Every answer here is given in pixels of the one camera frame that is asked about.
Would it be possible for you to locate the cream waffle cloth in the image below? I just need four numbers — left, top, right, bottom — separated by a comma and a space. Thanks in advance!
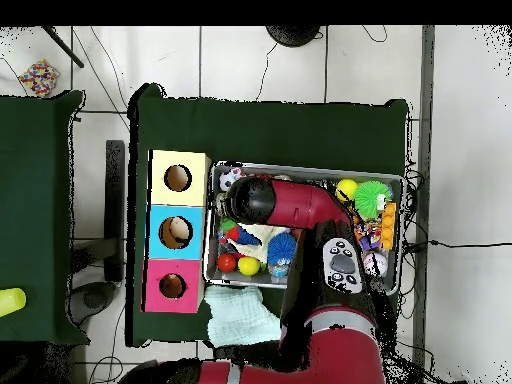
243, 223, 294, 259

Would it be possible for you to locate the wooden box with three holes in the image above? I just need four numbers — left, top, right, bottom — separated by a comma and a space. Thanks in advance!
143, 149, 211, 314

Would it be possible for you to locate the clear mesh bin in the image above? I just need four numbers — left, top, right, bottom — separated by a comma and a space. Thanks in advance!
204, 162, 405, 296

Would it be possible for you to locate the small soccer ball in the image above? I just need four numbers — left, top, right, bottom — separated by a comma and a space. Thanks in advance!
219, 167, 243, 192

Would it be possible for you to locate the blue spiky ball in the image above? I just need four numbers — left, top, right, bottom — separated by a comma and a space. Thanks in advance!
267, 234, 298, 269

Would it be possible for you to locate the yellow-green ball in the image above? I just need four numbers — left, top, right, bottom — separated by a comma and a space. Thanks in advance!
238, 255, 262, 278

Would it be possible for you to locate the red ball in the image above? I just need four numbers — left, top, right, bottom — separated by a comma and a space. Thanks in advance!
216, 253, 238, 273

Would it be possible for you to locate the dark green tablecloth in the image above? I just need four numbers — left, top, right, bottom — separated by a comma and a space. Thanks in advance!
0, 90, 85, 345
127, 83, 411, 347

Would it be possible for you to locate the yellow tennis ball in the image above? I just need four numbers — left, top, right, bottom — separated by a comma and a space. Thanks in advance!
335, 178, 360, 202

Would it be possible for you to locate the mint green cloth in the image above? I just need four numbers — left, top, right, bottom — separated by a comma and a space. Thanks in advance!
206, 285, 283, 348

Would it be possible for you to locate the green spiky ball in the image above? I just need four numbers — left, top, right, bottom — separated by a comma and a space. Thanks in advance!
355, 181, 394, 218

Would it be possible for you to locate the white baseball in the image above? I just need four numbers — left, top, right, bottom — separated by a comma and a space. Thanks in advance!
363, 251, 390, 278

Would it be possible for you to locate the black chair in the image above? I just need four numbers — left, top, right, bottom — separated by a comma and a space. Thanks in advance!
70, 139, 128, 321

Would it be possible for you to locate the black round stand base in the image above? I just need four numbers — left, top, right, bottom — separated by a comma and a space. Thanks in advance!
265, 25, 323, 48

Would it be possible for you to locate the black rod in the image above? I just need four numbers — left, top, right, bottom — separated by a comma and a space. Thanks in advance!
41, 26, 85, 69

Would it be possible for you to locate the multicoloured patterned object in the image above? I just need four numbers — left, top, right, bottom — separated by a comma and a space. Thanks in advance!
17, 58, 61, 98

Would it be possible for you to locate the yellow cup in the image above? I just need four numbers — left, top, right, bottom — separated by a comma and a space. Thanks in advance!
0, 287, 28, 319

